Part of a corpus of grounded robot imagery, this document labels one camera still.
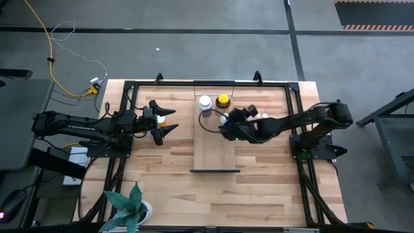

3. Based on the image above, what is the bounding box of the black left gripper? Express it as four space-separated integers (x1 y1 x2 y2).
142 99 179 146

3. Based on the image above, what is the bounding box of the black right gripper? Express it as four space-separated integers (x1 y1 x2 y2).
219 104 259 143

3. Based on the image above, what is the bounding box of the brown bottle yellow cap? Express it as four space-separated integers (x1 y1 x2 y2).
215 93 232 109

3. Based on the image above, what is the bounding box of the large white bottle purple label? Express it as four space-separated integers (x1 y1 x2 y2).
199 94 213 111

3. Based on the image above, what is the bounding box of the light wooden tray board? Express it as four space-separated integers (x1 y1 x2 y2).
190 80 241 173

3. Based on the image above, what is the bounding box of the white round plant pot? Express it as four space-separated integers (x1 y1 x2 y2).
137 200 153 227

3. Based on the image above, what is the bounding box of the white box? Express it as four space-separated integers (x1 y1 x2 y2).
62 146 91 186

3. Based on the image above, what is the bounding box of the green leafy plant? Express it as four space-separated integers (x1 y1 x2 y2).
98 181 148 233

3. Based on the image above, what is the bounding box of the grey desk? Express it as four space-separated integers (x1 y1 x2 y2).
0 78 55 172

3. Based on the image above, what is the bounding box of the black metal stand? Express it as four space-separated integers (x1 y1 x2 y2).
355 87 414 188

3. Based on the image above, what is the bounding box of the black computer mouse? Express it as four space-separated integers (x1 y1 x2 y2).
0 189 27 224

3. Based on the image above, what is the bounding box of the black mat with hazard stripes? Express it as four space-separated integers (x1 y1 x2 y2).
334 0 414 32

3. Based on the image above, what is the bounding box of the black right arm cable loop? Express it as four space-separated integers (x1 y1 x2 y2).
198 109 227 133

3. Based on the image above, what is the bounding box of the black table frame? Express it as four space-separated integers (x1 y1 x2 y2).
77 79 349 229

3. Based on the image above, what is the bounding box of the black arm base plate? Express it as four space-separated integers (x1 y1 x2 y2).
289 134 349 162
86 133 134 159

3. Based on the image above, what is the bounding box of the white cable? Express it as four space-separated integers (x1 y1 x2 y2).
50 20 109 83

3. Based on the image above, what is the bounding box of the yellow cable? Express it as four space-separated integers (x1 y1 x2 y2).
23 0 100 98

